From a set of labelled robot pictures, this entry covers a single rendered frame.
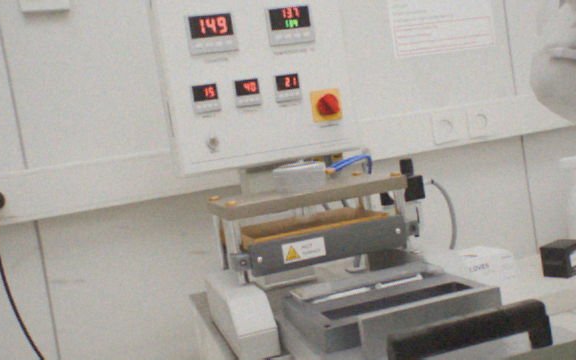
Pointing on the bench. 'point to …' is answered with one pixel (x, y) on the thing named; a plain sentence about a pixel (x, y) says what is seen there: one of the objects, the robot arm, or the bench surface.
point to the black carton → (563, 258)
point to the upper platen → (304, 221)
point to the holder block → (393, 296)
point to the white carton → (490, 265)
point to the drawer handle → (472, 330)
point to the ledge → (539, 287)
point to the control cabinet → (255, 94)
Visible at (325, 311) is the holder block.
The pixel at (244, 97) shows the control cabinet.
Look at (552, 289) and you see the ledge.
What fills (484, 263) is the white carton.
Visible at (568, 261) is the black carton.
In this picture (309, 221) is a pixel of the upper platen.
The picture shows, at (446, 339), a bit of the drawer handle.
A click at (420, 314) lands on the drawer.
